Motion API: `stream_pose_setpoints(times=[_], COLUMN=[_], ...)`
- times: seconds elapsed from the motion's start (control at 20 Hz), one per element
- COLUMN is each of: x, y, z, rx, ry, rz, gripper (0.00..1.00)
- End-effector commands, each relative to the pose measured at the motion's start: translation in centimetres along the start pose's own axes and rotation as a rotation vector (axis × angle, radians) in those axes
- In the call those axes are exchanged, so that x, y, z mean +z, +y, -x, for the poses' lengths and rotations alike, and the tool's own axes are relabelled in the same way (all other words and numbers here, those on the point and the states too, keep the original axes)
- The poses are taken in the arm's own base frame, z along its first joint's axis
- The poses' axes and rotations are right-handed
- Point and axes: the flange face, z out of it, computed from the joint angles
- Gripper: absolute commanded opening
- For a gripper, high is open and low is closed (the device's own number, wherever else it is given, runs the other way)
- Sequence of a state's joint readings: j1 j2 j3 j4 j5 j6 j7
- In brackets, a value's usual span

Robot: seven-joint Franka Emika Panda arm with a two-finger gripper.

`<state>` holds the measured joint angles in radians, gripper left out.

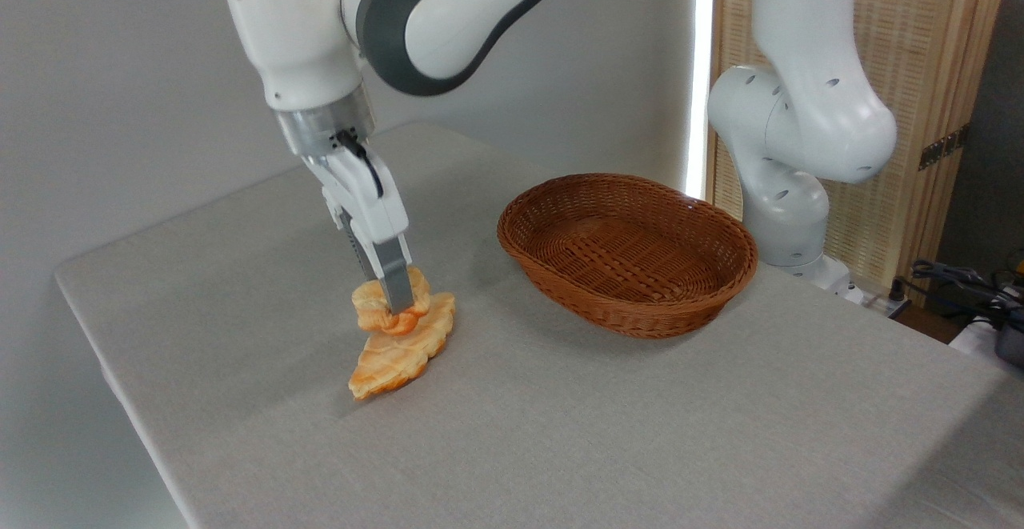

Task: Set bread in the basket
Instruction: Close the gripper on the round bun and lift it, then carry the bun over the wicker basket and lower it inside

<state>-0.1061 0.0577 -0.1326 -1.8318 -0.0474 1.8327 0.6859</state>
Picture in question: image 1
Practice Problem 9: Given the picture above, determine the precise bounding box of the brown oval wicker basket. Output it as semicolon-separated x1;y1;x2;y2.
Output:
497;174;759;339

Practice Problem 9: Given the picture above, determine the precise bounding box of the small round croissant bread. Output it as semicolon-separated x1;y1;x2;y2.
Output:
350;266;433;336

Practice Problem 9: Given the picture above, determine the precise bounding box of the dark metal screen hinge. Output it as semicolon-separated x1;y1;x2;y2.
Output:
918;125;970;171

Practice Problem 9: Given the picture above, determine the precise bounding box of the large flat golden bread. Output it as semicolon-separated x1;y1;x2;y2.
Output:
348;293;457;400

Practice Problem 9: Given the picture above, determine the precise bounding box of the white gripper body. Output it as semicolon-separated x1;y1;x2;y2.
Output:
302;142;411;246

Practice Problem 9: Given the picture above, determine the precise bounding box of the black cable bundle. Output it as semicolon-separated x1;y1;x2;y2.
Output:
910;258;1024;315

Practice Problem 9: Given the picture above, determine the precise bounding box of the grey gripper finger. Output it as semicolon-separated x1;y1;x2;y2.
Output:
323;190;358;237
350;229;415;315

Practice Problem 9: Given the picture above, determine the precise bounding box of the grey tablecloth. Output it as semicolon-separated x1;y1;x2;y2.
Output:
54;121;1024;529

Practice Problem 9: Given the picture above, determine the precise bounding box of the white power strip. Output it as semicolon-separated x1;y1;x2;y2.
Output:
846;284;913;319

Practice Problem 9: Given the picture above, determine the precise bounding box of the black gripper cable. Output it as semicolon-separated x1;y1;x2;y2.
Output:
335;130;386;198

